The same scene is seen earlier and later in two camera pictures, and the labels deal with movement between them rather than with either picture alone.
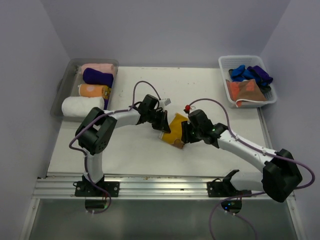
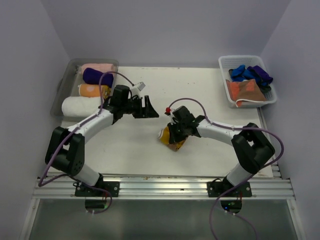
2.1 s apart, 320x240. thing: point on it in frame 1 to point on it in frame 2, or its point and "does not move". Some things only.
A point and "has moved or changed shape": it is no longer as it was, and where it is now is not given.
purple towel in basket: (262, 74) does not move
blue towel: (240, 74) does not move
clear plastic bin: (67, 86) does not move
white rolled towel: (80, 106) does not move
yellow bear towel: (174, 136) has moved or changed shape
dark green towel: (265, 89) does not move
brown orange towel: (246, 90) does not move
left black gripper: (163, 125) to (147, 111)
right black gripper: (186, 137) to (174, 138)
